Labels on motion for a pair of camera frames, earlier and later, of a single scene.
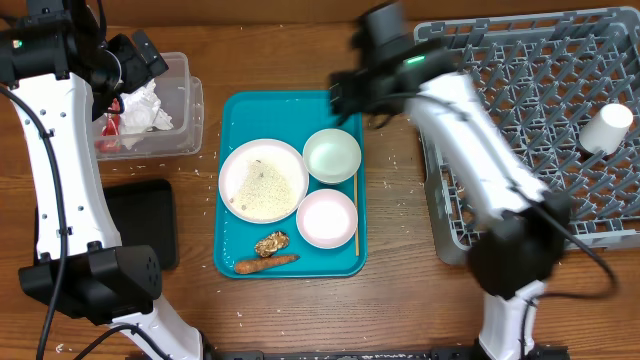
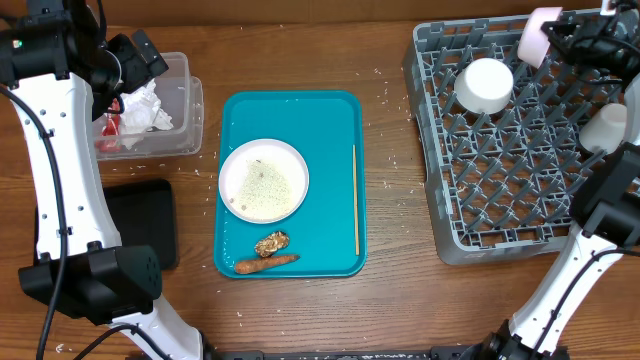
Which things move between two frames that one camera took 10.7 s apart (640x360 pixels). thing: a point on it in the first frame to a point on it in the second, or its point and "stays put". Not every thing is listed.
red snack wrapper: x=110 y=141 stays put
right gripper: x=344 y=99 to x=584 y=38
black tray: x=143 y=214 stays put
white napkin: x=142 y=113 stays put
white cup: x=606 y=130 stays put
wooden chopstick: x=356 y=202 stays put
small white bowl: x=326 y=218 to x=534 y=42
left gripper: x=139 y=71 stays put
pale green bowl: x=332 y=156 to x=484 y=86
